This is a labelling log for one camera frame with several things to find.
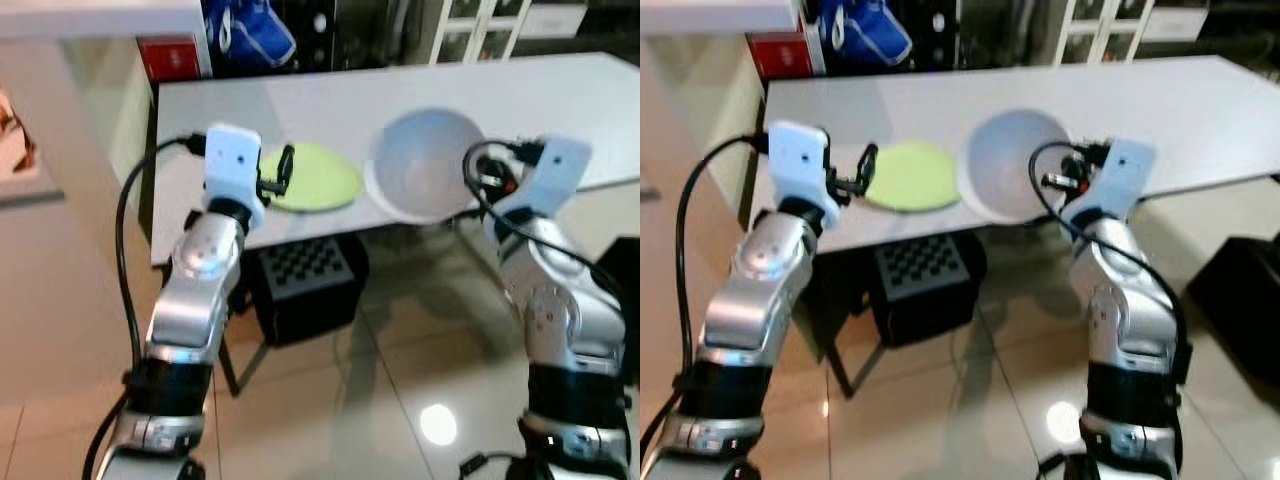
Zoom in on black perforated crate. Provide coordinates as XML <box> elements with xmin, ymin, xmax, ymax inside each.
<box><xmin>243</xmin><ymin>235</ymin><xmax>369</xmax><ymax>348</ymax></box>
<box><xmin>870</xmin><ymin>232</ymin><xmax>986</xmax><ymax>346</ymax></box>

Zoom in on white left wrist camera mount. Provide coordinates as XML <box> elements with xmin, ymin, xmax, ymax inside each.
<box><xmin>765</xmin><ymin>120</ymin><xmax>833</xmax><ymax>223</ymax></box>
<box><xmin>203</xmin><ymin>123</ymin><xmax>266</xmax><ymax>223</ymax></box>

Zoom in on white table black legs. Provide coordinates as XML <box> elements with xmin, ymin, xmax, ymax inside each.
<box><xmin>750</xmin><ymin>55</ymin><xmax>1280</xmax><ymax>396</ymax></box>
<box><xmin>150</xmin><ymin>52</ymin><xmax>641</xmax><ymax>396</ymax></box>

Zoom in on green plate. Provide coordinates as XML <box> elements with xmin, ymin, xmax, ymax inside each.
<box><xmin>865</xmin><ymin>140</ymin><xmax>963</xmax><ymax>213</ymax></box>
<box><xmin>262</xmin><ymin>142</ymin><xmax>363</xmax><ymax>214</ymax></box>

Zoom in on white bowl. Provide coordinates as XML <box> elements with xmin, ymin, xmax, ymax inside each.
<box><xmin>365</xmin><ymin>108</ymin><xmax>491</xmax><ymax>224</ymax></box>
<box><xmin>957</xmin><ymin>108</ymin><xmax>1081</xmax><ymax>224</ymax></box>

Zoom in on white kitchen counter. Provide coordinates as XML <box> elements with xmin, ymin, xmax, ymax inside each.
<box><xmin>0</xmin><ymin>0</ymin><xmax>208</xmax><ymax>266</ymax></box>
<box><xmin>640</xmin><ymin>0</ymin><xmax>801</xmax><ymax>271</ymax></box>

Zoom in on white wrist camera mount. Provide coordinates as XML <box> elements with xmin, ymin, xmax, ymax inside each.
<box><xmin>203</xmin><ymin>123</ymin><xmax>266</xmax><ymax>223</ymax></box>
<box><xmin>515</xmin><ymin>137</ymin><xmax>593</xmax><ymax>216</ymax></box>
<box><xmin>1085</xmin><ymin>140</ymin><xmax>1156</xmax><ymax>219</ymax></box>
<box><xmin>765</xmin><ymin>120</ymin><xmax>833</xmax><ymax>223</ymax></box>

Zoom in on red box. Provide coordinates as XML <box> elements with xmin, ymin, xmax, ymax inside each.
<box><xmin>745</xmin><ymin>32</ymin><xmax>816</xmax><ymax>81</ymax></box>
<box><xmin>137</xmin><ymin>35</ymin><xmax>208</xmax><ymax>83</ymax></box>

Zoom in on black cable with plug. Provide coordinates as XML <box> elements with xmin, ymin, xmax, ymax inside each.
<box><xmin>458</xmin><ymin>452</ymin><xmax>531</xmax><ymax>480</ymax></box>
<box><xmin>1035</xmin><ymin>452</ymin><xmax>1086</xmax><ymax>480</ymax></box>

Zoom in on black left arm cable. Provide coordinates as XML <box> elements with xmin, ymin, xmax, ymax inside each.
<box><xmin>640</xmin><ymin>135</ymin><xmax>771</xmax><ymax>471</ymax></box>
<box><xmin>82</xmin><ymin>133</ymin><xmax>209</xmax><ymax>480</ymax></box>

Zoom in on black box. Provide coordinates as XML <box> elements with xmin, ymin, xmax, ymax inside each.
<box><xmin>1188</xmin><ymin>235</ymin><xmax>1280</xmax><ymax>351</ymax></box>
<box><xmin>598</xmin><ymin>237</ymin><xmax>641</xmax><ymax>386</ymax></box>

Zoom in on white glass door cabinet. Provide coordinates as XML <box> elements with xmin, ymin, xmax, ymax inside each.
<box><xmin>415</xmin><ymin>0</ymin><xmax>591</xmax><ymax>63</ymax></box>
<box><xmin>1060</xmin><ymin>0</ymin><xmax>1201</xmax><ymax>63</ymax></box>

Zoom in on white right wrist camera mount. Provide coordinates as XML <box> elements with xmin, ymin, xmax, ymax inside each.
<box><xmin>1085</xmin><ymin>140</ymin><xmax>1156</xmax><ymax>219</ymax></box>
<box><xmin>515</xmin><ymin>137</ymin><xmax>593</xmax><ymax>216</ymax></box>

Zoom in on blue bag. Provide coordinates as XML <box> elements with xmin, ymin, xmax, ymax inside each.
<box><xmin>203</xmin><ymin>0</ymin><xmax>298</xmax><ymax>69</ymax></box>
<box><xmin>818</xmin><ymin>0</ymin><xmax>913</xmax><ymax>69</ymax></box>

